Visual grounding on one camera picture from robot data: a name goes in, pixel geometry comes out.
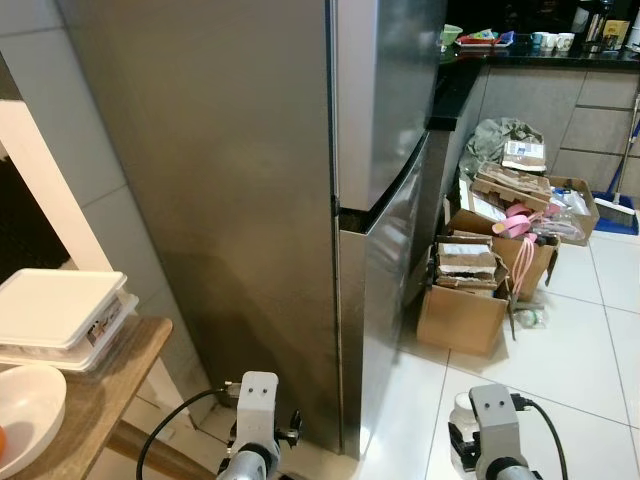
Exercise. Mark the clear bottle white cap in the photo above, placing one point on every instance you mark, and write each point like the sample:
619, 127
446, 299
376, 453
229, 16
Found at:
464, 408

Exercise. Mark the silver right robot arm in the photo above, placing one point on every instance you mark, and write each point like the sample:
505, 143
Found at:
510, 470

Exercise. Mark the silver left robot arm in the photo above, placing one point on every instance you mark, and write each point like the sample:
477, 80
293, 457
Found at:
248, 466

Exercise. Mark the steel fridge body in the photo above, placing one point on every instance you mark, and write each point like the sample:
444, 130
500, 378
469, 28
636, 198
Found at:
200, 200

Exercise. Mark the small plastic bottle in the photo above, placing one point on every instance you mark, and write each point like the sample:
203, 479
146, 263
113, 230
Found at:
528, 319

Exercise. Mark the flattened cardboard stack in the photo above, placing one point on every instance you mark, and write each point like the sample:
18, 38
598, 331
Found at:
468, 262

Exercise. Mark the light wooden table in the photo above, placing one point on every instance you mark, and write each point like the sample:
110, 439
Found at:
110, 380

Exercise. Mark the open cardboard box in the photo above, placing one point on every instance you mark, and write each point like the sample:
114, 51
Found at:
535, 265

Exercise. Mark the white bowl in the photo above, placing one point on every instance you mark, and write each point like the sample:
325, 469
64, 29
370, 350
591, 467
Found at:
30, 410

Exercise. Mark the cardboard box with clutter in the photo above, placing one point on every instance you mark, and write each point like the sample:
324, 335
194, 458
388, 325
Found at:
585, 215

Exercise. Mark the torn cardboard pile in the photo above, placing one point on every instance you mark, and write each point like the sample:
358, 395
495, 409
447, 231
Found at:
505, 188

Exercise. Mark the orange fruit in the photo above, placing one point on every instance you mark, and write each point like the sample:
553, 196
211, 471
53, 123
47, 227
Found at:
3, 440

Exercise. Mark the white labelled parcel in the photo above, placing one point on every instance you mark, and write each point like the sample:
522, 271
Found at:
524, 156

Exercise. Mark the grey green bag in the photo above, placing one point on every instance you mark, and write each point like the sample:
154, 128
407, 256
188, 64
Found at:
490, 140

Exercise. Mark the steel freezer door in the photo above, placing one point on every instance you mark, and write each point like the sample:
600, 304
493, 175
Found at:
385, 90

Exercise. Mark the black countertop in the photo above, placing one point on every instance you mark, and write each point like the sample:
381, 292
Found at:
450, 90

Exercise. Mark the colourful tray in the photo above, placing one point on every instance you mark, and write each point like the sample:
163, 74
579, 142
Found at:
485, 40

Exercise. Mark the green bowl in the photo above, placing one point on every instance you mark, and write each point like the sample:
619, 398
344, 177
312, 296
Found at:
451, 37

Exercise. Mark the small white cup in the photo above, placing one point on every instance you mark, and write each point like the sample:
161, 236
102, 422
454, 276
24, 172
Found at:
540, 40
553, 42
567, 42

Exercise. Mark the steel thermos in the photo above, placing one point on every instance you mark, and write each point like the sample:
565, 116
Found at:
597, 30

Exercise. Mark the yellow box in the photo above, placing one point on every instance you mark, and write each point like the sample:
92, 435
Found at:
618, 33

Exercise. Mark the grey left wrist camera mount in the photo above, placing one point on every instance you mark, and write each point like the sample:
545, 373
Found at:
259, 410

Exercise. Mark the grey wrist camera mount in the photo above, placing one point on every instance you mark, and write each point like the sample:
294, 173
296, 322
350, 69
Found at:
259, 410
493, 425

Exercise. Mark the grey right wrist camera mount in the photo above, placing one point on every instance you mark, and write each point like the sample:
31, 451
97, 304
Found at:
493, 425

